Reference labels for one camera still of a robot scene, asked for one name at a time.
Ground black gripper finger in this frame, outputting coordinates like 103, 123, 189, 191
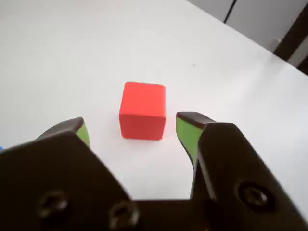
0, 117, 140, 231
175, 111, 308, 231

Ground red cube block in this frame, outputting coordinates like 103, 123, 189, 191
119, 81, 167, 140

